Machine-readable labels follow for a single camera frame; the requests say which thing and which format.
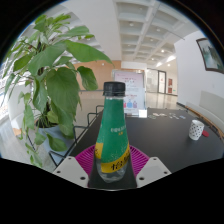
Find dark framed wall picture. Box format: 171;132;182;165
195;37;224;75

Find clear acrylic sign stand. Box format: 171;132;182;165
111;68;148;118

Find green yellow labelled drink bottle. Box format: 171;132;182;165
93;81;132;184

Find potted green leafy plant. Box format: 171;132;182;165
2;13;115;168

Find black metal chair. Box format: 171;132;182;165
86;104;105;127
48;124;89;167

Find long white bench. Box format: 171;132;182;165
184;89;224;142

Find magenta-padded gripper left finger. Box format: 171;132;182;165
52;144;101;189

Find dark framed glass door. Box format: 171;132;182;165
156;70;167;95

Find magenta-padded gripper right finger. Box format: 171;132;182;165
125;144;172;189

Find ceiling lights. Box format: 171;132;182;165
126;20;178;67

